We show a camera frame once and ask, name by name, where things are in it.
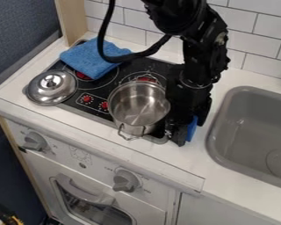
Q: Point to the silver pot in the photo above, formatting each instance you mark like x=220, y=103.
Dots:
x=139, y=105

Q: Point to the toy sink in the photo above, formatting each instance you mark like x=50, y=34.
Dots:
x=252, y=134

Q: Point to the silver lid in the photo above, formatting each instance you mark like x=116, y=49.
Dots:
x=51, y=87

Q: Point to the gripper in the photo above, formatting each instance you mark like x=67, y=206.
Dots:
x=188, y=101

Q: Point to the toy stove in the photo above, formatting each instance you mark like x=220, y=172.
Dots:
x=94, y=98

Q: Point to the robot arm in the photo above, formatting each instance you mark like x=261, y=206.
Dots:
x=203, y=44

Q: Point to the blue cloth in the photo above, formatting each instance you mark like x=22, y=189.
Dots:
x=88, y=58

